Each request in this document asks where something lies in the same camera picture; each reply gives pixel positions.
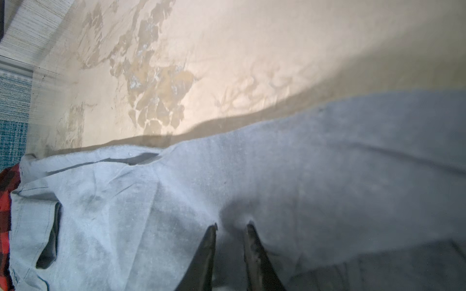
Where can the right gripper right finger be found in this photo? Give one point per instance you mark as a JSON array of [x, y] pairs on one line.
[[259, 271]]

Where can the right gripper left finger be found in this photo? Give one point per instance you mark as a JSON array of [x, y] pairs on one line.
[[198, 276]]

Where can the grey long sleeve shirt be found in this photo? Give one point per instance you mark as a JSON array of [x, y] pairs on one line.
[[362, 194]]

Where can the red black plaid folded shirt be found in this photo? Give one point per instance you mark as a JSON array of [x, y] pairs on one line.
[[10, 179]]

